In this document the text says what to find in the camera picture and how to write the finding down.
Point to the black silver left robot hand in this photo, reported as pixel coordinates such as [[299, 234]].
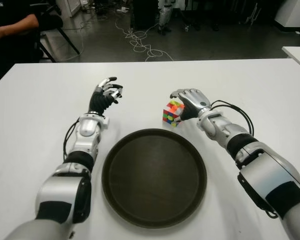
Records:
[[98, 100]]

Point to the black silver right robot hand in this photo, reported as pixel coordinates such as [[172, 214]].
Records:
[[193, 100]]

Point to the multicoloured Rubik's cube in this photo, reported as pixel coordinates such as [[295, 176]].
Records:
[[170, 113]]

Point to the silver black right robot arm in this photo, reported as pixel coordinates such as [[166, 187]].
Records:
[[272, 175]]

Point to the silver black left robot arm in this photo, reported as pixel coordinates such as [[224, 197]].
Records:
[[62, 190]]

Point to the bystander bare forearm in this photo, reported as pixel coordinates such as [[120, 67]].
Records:
[[12, 28]]

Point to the round dark brown plate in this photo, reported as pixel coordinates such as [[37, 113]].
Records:
[[153, 177]]

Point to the white standing robot legs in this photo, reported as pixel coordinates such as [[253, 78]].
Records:
[[165, 15]]

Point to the black office chair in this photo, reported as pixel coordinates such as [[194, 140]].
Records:
[[52, 21]]

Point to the white power strip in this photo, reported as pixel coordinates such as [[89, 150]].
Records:
[[123, 10]]

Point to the white box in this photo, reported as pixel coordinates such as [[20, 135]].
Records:
[[67, 7]]

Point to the tall black cabinet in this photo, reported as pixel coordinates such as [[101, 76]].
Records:
[[145, 13]]

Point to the bystander black clothed body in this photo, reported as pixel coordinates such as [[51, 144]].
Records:
[[10, 55]]

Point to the grey metal folding stand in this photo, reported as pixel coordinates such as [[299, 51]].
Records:
[[252, 15]]

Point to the white side table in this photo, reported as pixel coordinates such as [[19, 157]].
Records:
[[298, 55]]

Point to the white cabinet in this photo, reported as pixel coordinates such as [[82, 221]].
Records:
[[295, 12]]

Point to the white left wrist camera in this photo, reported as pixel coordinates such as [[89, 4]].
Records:
[[106, 122]]

